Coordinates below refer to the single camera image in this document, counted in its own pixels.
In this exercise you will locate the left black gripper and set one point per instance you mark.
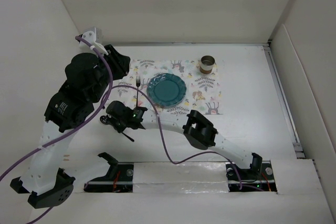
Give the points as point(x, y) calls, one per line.
point(120, 62)

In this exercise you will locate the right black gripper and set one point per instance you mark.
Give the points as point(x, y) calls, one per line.
point(120, 129)

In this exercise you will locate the black spoon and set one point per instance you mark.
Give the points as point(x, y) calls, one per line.
point(105, 120)

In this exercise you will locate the black fork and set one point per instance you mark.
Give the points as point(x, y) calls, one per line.
point(137, 83)

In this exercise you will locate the teal scalloped plate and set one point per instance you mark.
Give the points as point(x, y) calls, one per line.
point(166, 90)

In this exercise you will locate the white and brown cup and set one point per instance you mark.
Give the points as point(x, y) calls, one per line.
point(206, 64)

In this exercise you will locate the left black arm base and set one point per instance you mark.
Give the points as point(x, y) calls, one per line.
point(117, 179)

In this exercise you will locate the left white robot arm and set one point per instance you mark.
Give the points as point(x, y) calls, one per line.
point(89, 79)

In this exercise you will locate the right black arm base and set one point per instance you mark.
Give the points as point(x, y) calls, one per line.
point(264, 180)

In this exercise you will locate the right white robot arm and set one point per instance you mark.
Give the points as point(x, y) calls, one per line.
point(198, 130)

